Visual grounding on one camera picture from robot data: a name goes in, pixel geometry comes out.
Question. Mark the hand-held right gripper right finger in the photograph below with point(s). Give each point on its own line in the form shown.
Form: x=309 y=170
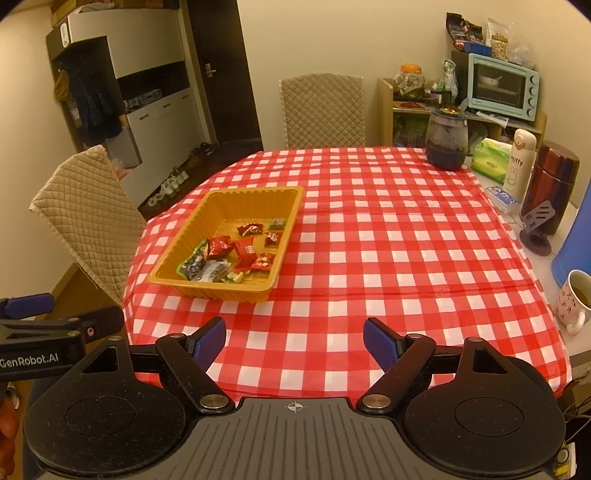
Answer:
x=379 y=344

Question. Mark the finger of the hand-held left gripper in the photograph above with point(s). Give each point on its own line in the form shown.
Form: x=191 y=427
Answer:
x=32 y=304
x=104 y=321

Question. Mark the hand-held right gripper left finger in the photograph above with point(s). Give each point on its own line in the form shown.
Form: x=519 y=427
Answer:
x=210 y=344

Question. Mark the small green white candy packet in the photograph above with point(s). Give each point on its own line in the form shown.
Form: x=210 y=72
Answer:
x=233 y=276

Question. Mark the green white snack bar packet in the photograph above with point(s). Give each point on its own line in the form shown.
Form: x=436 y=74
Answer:
x=194 y=261

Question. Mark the large red candy packet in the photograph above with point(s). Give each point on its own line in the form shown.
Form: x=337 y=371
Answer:
x=247 y=254

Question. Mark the yellow plastic tray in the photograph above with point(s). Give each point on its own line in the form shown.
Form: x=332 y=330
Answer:
x=240 y=198

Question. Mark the person's left hand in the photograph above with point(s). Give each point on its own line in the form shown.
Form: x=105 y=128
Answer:
x=8 y=431

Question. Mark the red checked tablecloth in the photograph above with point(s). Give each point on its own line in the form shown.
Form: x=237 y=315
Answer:
x=392 y=277

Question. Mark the row of shoes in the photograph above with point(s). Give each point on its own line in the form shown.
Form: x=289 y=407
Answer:
x=178 y=177

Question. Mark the blue white flat packet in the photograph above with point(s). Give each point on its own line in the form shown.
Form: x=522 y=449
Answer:
x=503 y=194

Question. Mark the white patterned mug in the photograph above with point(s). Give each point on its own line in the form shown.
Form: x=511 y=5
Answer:
x=570 y=304

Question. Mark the grey phone stand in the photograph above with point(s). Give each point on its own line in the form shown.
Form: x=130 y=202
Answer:
x=538 y=221

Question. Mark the dark hanging jacket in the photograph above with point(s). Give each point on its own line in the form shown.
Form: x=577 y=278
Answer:
x=90 y=110

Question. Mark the dark glass jar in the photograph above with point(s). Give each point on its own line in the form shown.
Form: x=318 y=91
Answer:
x=445 y=143

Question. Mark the green tissue pack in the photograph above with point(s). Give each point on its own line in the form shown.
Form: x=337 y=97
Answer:
x=491 y=161

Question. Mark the blue thermos jug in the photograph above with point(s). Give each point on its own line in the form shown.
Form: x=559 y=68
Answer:
x=575 y=249

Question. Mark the wooden shelf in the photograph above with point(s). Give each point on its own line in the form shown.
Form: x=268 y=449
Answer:
x=385 y=110

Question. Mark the dark red thermos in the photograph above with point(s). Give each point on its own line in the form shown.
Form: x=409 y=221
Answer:
x=551 y=184

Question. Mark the white cabinet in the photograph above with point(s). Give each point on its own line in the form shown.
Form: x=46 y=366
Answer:
x=157 y=92

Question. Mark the beige quilted chair back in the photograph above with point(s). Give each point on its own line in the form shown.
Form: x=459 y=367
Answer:
x=323 y=110

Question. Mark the plastic jar orange lid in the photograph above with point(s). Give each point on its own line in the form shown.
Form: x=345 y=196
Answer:
x=409 y=81

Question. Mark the dark door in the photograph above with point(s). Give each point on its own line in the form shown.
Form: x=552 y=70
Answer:
x=221 y=69

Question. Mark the light blue toaster oven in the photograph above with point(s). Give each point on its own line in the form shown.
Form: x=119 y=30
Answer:
x=503 y=87

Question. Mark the small blue tray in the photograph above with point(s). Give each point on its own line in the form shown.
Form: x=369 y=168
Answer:
x=478 y=47

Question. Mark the dark snack bag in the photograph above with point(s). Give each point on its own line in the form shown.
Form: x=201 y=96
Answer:
x=461 y=30

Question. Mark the clear nut bag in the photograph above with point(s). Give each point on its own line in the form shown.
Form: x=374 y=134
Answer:
x=497 y=39

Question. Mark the clear plastic bag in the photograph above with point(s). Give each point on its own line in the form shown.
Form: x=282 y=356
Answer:
x=521 y=48

